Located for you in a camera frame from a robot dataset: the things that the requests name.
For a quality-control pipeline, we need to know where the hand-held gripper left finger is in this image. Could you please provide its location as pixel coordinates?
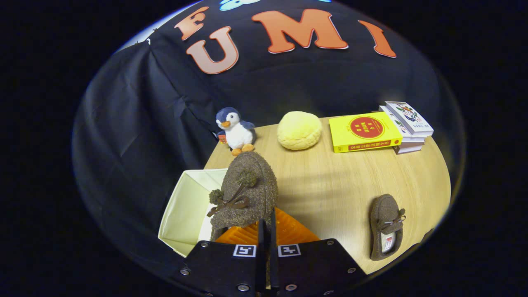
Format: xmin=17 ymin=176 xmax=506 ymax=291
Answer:
xmin=178 ymin=219 xmax=266 ymax=297

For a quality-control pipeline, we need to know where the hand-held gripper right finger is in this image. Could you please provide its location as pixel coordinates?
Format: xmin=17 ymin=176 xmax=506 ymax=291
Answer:
xmin=270 ymin=207 xmax=368 ymax=297

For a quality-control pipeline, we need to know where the beige fabric storage box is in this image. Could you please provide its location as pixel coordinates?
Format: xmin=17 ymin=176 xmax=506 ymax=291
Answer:
xmin=158 ymin=168 xmax=228 ymax=258

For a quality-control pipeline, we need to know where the brown fuzzy shoe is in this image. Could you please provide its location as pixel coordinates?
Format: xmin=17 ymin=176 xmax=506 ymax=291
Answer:
xmin=369 ymin=194 xmax=407 ymax=261
xmin=206 ymin=151 xmax=279 ymax=242

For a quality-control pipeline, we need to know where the yellow bread-shaped plush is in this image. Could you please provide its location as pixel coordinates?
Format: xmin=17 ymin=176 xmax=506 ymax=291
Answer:
xmin=277 ymin=111 xmax=323 ymax=151

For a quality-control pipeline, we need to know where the penguin plush toy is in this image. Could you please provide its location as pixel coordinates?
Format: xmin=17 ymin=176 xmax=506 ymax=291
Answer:
xmin=214 ymin=107 xmax=257 ymax=156

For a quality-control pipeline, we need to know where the yellow book with red circle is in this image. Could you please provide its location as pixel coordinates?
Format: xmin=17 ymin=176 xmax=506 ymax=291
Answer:
xmin=329 ymin=112 xmax=403 ymax=154

